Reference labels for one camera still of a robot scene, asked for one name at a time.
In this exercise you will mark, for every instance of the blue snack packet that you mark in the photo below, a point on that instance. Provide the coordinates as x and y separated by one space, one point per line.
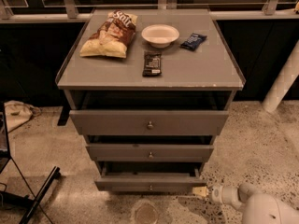
193 42

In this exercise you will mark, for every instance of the dark chocolate bar wrapper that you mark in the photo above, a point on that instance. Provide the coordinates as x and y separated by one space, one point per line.
152 64

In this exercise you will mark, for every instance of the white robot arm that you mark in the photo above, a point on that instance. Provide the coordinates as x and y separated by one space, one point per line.
257 207

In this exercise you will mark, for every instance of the white bowl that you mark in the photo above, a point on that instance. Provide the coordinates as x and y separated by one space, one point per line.
160 36

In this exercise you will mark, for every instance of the beige cloth bag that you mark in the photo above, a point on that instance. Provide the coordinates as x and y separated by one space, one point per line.
18 113

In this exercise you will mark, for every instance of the metal window railing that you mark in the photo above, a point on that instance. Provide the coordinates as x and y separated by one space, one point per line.
80 10

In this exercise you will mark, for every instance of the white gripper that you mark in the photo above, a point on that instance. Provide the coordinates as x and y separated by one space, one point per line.
217 193

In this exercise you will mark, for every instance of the yellow brown chip bag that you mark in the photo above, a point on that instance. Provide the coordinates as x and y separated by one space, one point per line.
113 38

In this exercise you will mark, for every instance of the grey top drawer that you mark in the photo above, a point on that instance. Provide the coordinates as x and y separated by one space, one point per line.
148 122

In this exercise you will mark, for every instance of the grey middle drawer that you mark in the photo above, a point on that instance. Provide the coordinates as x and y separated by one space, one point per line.
149 152

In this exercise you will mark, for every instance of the grey bottom drawer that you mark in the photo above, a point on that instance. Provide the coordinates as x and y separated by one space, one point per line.
149 182

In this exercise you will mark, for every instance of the grey drawer cabinet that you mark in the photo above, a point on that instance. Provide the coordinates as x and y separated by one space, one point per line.
202 80

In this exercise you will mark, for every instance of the grey drawer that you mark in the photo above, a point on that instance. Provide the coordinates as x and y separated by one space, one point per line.
149 152
149 182
148 122

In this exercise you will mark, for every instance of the black metal stand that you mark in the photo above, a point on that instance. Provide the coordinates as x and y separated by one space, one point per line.
29 205

